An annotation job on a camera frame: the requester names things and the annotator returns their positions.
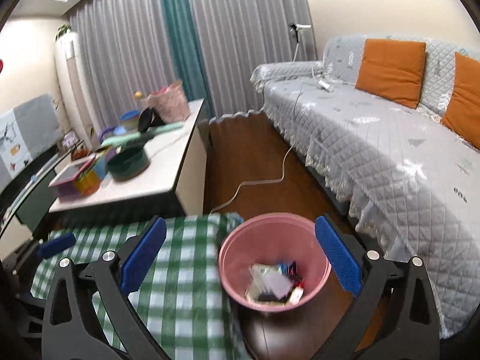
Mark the pink lace basket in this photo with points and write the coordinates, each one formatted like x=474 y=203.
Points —
x=170 y=102

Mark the white clip lamp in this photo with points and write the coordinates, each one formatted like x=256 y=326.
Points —
x=297 y=30

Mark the grey pleated curtain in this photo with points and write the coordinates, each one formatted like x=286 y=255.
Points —
x=125 y=49

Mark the white top coffee table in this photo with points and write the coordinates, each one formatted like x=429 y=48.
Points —
x=172 y=186

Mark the pink plastic trash bin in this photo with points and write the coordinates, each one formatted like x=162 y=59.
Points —
x=270 y=239

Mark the potted green plant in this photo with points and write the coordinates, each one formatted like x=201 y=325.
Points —
x=62 y=30

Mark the mint green flat tray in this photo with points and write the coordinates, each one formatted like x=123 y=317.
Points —
x=121 y=140

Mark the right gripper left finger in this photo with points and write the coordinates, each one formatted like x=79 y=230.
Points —
x=71 y=328

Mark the colourful rectangular tin box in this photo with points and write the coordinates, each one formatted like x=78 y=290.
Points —
x=82 y=177

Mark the dark green round tin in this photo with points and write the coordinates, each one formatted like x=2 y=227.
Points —
x=128 y=164

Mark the orange cushion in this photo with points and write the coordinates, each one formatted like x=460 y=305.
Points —
x=463 y=113
x=393 y=70

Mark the teal curtain panel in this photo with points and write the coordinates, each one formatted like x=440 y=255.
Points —
x=186 y=51

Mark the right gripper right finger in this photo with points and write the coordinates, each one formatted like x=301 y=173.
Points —
x=411 y=328

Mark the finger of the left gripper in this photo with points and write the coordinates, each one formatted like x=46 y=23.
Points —
x=56 y=246

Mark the grey cloth covered television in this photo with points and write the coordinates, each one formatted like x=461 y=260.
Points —
x=27 y=131

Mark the stack of coloured bowls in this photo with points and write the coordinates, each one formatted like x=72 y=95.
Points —
x=129 y=120

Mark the white standing air conditioner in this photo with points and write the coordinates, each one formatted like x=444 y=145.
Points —
x=75 y=90

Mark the trash pile in bin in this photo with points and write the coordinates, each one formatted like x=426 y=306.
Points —
x=275 y=285

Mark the grey quilted sofa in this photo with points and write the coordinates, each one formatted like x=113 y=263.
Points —
x=411 y=183

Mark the brown figurine ornament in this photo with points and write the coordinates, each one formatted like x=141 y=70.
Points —
x=79 y=152

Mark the green white checkered tablecloth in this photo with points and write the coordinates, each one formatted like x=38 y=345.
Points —
x=181 y=301

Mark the white black tv cabinet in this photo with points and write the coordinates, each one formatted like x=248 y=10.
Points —
x=27 y=198

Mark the black hat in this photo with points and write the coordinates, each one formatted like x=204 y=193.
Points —
x=149 y=118

